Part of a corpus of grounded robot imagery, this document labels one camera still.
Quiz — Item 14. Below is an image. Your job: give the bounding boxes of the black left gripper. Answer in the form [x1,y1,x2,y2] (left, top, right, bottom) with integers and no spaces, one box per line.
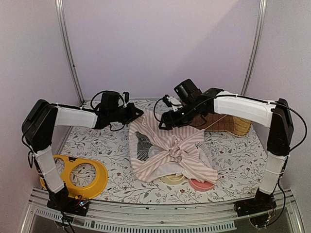
[109,102,144,125]

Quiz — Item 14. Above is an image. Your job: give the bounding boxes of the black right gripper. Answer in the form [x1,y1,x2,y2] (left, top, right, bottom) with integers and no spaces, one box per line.
[158,101,198,131]

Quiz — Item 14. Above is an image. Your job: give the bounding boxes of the pink striped pet tent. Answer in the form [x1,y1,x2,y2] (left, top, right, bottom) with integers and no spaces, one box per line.
[128,110,218,184]

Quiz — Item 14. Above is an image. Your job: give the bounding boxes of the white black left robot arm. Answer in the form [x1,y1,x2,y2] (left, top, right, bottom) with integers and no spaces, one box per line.
[21,91,144,211]

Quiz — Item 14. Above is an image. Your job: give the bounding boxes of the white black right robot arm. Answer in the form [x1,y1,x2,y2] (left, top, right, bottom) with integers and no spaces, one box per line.
[158,79,294,212]

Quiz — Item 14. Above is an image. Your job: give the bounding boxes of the cream pet bowl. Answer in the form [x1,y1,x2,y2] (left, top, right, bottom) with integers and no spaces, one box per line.
[161,174,186,185]

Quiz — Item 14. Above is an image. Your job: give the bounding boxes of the pink pet bowl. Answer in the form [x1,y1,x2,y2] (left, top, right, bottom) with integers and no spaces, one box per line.
[189,179,214,192]

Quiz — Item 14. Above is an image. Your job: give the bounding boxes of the brown woven mat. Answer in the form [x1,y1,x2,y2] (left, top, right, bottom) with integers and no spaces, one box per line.
[191,114,235,132]

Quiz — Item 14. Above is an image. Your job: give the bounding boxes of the yellow bamboo mat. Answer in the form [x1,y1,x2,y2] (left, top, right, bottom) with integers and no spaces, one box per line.
[228,116,252,137]

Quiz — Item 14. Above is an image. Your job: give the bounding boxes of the yellow double bowl holder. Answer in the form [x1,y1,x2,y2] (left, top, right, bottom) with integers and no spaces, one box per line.
[37,154,108,199]

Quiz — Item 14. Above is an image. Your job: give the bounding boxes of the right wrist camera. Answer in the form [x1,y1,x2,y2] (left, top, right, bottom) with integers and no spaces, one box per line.
[162,95,183,112]

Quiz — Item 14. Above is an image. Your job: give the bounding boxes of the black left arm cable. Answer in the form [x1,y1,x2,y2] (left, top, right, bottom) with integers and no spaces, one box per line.
[90,91,127,132]

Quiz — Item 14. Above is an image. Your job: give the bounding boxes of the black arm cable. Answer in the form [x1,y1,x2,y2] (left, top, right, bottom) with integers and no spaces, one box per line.
[90,91,127,132]
[153,94,307,228]

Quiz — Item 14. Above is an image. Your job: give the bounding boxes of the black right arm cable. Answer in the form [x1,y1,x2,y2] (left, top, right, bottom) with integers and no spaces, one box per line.
[153,94,307,228]

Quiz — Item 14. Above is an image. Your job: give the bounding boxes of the left aluminium frame post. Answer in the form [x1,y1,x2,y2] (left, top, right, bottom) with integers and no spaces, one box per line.
[55,0,85,104]

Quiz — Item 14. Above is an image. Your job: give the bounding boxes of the aluminium frame post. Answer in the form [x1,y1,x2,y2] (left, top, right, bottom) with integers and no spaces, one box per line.
[55,0,85,104]
[241,0,267,96]

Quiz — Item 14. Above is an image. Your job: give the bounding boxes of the aluminium front rail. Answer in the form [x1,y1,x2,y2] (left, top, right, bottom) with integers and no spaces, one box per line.
[21,188,306,233]

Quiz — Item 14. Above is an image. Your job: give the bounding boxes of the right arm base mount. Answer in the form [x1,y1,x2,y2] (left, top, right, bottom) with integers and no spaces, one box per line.
[234,190,276,216]

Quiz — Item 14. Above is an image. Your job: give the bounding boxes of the right aluminium frame post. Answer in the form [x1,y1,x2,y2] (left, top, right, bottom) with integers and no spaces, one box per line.
[241,0,267,96]

